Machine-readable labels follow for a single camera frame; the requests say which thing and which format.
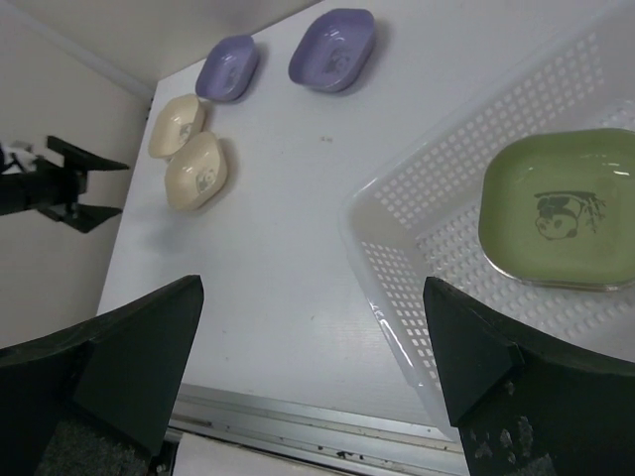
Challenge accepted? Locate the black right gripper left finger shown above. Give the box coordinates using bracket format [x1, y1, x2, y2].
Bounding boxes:
[1, 275, 203, 475]

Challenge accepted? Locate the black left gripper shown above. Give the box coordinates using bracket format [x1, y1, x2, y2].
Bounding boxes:
[1, 136, 130, 234]

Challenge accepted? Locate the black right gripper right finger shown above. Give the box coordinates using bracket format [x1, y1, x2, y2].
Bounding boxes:
[423, 277, 634, 475]

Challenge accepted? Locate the cream panda plate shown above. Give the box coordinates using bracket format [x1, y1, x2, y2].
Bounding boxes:
[148, 94, 206, 159]
[164, 131, 228, 211]

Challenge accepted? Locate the green panda plate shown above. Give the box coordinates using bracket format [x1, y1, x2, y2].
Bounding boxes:
[477, 128, 634, 291]

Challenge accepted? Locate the white perforated plastic bin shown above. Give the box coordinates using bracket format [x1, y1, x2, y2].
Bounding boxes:
[340, 1, 634, 440]

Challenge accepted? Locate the white foam cover panel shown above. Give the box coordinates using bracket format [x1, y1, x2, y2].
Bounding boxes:
[173, 433, 216, 476]

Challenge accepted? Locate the purple panda plate left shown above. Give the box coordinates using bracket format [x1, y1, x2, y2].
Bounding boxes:
[194, 35, 260, 102]

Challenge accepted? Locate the purple panda plate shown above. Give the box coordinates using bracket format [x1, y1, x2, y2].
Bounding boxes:
[288, 8, 376, 93]
[194, 35, 260, 102]

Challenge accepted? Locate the purple panda plate right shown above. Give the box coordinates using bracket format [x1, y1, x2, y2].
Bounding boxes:
[288, 8, 376, 93]

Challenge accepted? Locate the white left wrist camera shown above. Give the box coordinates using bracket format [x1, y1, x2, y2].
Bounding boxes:
[1, 141, 38, 174]

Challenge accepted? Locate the aluminium table frame rail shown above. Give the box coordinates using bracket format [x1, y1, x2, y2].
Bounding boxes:
[146, 93, 467, 476]

